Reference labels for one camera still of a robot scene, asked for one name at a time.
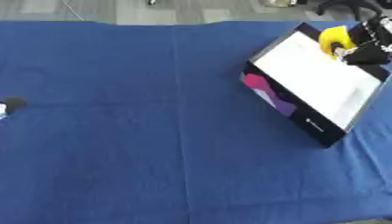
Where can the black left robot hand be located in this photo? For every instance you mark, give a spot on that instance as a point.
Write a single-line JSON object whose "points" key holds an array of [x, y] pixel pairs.
{"points": [[10, 105]]}

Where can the black chair base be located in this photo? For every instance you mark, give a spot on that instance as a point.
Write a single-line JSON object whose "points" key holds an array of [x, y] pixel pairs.
{"points": [[349, 5]]}

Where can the black box with white inside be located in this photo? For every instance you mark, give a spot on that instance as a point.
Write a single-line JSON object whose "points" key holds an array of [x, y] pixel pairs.
{"points": [[316, 75]]}

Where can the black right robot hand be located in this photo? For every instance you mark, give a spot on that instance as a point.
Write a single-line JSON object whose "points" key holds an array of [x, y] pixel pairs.
{"points": [[368, 43]]}

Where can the yellow round toy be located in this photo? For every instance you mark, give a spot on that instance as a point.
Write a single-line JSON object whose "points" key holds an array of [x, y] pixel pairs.
{"points": [[334, 38]]}

